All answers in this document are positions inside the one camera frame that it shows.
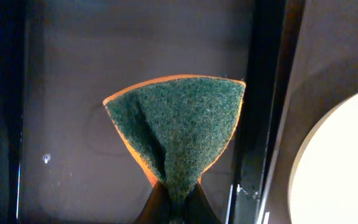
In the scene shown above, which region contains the cream plate with red stain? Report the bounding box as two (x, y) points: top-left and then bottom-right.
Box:
(288, 93), (358, 224)

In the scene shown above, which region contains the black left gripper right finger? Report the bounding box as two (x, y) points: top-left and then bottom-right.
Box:
(183, 183), (221, 224)

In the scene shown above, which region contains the orange green sponge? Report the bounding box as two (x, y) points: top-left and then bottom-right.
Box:
(103, 74), (246, 203)

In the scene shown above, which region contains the small black tray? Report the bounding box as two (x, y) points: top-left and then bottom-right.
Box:
(0, 1), (286, 223)

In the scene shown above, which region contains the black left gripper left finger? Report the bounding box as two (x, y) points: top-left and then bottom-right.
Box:
(134, 182), (172, 224)

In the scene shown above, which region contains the large brown tray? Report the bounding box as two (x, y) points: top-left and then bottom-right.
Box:
(260, 0), (358, 224)

